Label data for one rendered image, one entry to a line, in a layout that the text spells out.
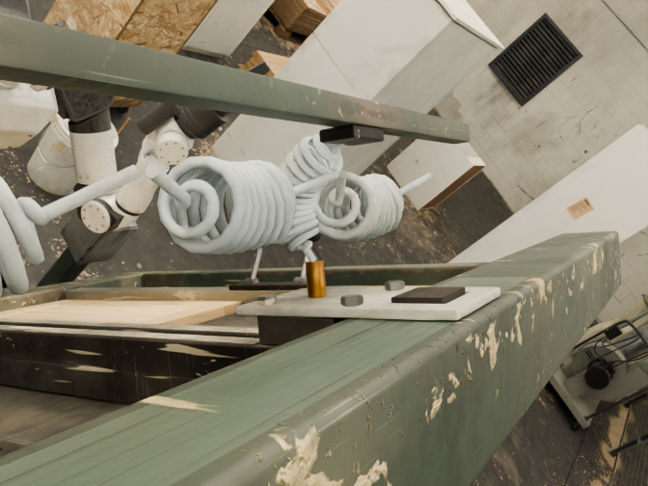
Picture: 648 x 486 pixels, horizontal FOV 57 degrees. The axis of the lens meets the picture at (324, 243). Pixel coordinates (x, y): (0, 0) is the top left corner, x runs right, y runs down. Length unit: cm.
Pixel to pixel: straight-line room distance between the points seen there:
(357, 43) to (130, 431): 332
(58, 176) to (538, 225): 321
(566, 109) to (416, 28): 588
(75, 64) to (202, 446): 16
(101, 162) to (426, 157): 492
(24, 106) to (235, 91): 99
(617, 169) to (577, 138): 452
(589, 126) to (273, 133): 597
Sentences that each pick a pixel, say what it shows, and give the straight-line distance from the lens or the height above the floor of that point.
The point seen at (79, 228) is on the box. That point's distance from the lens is 184.
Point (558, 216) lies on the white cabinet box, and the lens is 458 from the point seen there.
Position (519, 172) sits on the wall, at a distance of 916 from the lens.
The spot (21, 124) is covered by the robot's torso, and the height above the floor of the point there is 128.
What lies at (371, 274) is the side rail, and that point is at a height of 151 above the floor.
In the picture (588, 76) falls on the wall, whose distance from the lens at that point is 908.
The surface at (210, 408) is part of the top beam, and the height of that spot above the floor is 190.
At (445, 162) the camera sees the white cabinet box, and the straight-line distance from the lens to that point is 605.
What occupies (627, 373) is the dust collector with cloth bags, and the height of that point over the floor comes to 65.
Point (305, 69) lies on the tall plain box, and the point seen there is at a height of 92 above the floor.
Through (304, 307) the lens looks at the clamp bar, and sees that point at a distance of 46.
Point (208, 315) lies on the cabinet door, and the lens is 111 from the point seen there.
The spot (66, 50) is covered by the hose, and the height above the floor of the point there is 196.
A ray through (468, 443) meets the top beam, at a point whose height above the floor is 191.
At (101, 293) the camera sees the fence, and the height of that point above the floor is 102.
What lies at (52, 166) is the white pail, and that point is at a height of 15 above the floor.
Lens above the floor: 209
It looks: 29 degrees down
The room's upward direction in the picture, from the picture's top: 49 degrees clockwise
